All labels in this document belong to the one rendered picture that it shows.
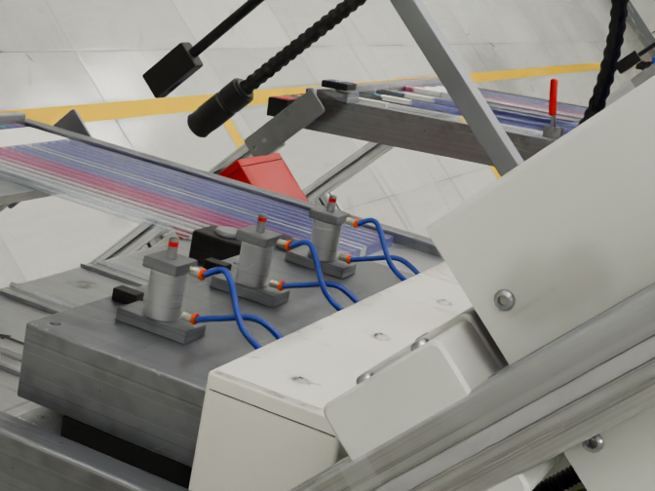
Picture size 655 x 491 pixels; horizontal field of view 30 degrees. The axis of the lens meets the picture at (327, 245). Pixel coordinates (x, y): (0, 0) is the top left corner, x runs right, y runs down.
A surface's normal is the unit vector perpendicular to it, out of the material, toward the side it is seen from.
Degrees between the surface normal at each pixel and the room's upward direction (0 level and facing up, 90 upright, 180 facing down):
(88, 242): 0
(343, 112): 90
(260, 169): 0
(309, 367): 43
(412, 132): 90
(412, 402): 90
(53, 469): 90
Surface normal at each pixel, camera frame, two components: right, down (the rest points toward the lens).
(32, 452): -0.43, 0.15
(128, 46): 0.73, -0.51
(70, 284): 0.18, -0.95
